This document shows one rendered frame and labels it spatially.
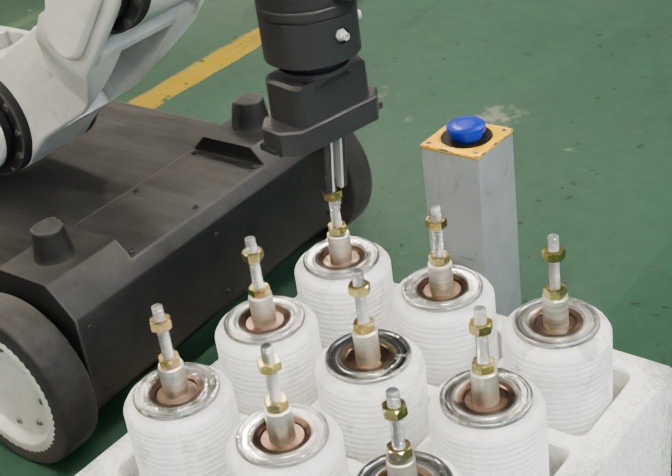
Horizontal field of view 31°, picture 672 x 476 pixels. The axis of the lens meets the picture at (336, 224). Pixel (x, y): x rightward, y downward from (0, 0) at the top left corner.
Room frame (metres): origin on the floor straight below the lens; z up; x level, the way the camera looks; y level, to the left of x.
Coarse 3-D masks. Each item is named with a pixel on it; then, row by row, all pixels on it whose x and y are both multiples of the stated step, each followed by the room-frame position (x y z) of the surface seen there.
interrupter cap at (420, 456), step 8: (384, 456) 0.71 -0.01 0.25; (416, 456) 0.71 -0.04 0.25; (424, 456) 0.70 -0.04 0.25; (432, 456) 0.70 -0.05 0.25; (368, 464) 0.70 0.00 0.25; (376, 464) 0.70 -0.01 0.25; (384, 464) 0.70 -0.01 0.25; (416, 464) 0.70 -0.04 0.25; (424, 464) 0.69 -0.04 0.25; (432, 464) 0.69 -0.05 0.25; (440, 464) 0.69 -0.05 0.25; (360, 472) 0.69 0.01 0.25; (368, 472) 0.70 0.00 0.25; (376, 472) 0.69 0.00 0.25; (384, 472) 0.69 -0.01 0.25; (424, 472) 0.69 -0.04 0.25; (432, 472) 0.69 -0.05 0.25; (440, 472) 0.68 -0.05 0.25; (448, 472) 0.68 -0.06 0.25
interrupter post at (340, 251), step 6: (348, 234) 1.01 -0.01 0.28; (330, 240) 1.00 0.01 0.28; (336, 240) 1.00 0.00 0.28; (342, 240) 1.00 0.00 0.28; (348, 240) 1.00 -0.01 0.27; (330, 246) 1.00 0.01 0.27; (336, 246) 1.00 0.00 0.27; (342, 246) 1.00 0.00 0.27; (348, 246) 1.00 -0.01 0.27; (330, 252) 1.00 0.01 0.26; (336, 252) 1.00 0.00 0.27; (342, 252) 1.00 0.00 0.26; (348, 252) 1.00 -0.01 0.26; (330, 258) 1.01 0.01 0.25; (336, 258) 1.00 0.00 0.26; (342, 258) 1.00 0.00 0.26; (348, 258) 1.00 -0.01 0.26; (336, 264) 1.00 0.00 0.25; (342, 264) 1.00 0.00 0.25
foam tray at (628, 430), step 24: (624, 360) 0.88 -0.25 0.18; (648, 360) 0.88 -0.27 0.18; (624, 384) 0.87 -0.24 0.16; (648, 384) 0.84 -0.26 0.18; (624, 408) 0.81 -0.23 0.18; (648, 408) 0.82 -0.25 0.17; (552, 432) 0.80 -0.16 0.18; (600, 432) 0.79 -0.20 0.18; (624, 432) 0.79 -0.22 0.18; (648, 432) 0.82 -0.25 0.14; (120, 456) 0.84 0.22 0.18; (552, 456) 0.78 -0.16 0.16; (576, 456) 0.76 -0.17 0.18; (600, 456) 0.76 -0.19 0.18; (624, 456) 0.78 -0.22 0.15; (648, 456) 0.82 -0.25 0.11
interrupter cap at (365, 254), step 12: (324, 240) 1.04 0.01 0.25; (360, 240) 1.04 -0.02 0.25; (312, 252) 1.03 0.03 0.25; (324, 252) 1.02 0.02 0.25; (360, 252) 1.01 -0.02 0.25; (372, 252) 1.01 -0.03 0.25; (312, 264) 1.00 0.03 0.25; (324, 264) 1.00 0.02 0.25; (348, 264) 1.00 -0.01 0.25; (360, 264) 0.99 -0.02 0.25; (372, 264) 0.99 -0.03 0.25; (324, 276) 0.98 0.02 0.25; (336, 276) 0.97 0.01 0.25; (348, 276) 0.97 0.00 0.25
